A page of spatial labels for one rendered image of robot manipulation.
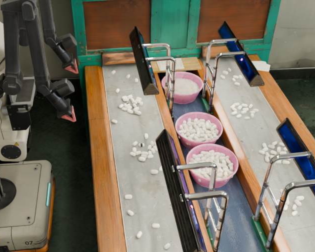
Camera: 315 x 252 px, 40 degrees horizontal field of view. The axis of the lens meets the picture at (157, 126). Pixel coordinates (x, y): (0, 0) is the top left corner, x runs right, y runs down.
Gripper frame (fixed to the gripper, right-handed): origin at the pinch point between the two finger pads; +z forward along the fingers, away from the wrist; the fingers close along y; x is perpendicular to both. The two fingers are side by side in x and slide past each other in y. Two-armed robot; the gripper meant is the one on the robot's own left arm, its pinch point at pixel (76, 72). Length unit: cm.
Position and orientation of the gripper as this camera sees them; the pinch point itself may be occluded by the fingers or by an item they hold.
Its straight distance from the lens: 244.0
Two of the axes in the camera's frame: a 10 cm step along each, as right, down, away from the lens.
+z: 4.4, 6.6, 6.1
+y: -1.2, -6.3, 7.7
